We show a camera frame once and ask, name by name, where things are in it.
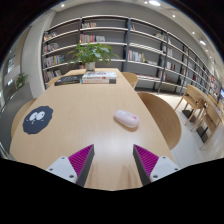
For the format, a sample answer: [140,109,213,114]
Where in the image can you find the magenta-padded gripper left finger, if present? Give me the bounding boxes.
[45,143,96,188]

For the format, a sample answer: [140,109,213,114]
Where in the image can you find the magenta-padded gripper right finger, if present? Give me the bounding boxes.
[132,143,181,186]

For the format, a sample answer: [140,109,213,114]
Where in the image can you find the pink white computer mouse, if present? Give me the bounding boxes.
[114,109,141,129]

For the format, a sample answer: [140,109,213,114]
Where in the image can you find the dark cartoon-eyed mouse pad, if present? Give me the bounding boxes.
[22,105,54,135]

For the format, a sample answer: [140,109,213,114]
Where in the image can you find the wooden tables and chairs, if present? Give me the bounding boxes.
[174,83,224,149]

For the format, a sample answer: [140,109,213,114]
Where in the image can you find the black book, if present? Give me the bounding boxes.
[53,75,83,87]

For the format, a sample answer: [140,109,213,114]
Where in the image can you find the thin white book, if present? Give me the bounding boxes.
[81,78,117,85]

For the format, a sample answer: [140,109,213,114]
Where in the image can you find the small green floor plant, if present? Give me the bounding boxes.
[15,72,30,89]

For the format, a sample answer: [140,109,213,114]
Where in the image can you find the thick white book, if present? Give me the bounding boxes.
[81,70,118,81]

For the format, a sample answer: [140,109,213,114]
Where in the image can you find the green potted plant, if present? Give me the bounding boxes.
[67,41,120,72]

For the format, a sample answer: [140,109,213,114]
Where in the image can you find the grey bookshelf unit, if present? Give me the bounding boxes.
[41,13,223,101]

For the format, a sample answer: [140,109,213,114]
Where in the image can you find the ceiling lights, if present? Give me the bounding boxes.
[59,0,208,46]

